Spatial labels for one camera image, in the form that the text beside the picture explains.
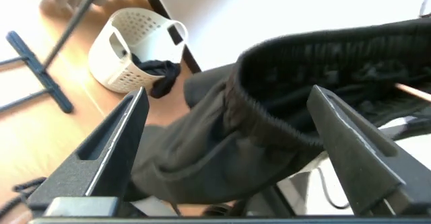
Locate black clothes rack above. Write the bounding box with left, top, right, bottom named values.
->
left=0, top=0, right=108, bottom=114

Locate pink clothes hanger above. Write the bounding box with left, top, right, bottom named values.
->
left=395, top=82, right=431, bottom=103

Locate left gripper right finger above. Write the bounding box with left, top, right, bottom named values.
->
left=306, top=84, right=431, bottom=217

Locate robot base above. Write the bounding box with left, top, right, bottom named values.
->
left=129, top=116, right=431, bottom=217

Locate black garment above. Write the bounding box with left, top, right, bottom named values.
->
left=124, top=17, right=431, bottom=205

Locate white laundry basket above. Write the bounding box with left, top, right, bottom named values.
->
left=88, top=7, right=189, bottom=94

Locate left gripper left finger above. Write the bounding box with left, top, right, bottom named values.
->
left=26, top=85, right=150, bottom=218

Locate heap of clothes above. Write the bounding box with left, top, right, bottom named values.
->
left=131, top=54, right=182, bottom=100

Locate black cable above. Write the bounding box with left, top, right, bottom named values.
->
left=0, top=176, right=48, bottom=218
left=316, top=166, right=351, bottom=211

